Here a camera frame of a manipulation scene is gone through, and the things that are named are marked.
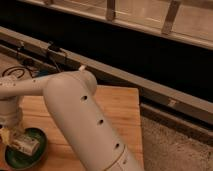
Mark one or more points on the metal window frame rail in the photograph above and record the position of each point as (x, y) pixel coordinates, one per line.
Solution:
(187, 21)

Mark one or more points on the white small bottle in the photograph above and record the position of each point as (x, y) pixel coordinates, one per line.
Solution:
(25, 144)

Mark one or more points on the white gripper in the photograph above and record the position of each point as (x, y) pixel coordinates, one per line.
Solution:
(11, 116)

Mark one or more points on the black clamp on rail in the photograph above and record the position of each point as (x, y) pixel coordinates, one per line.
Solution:
(53, 48)

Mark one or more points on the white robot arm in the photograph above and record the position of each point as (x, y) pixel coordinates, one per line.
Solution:
(69, 98)

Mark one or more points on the white plug connector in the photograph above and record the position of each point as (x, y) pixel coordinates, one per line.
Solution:
(82, 68)

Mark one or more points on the green ceramic bowl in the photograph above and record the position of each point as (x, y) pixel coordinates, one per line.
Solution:
(20, 161)

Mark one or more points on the blue object on floor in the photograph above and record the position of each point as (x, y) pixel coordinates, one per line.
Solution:
(42, 73)

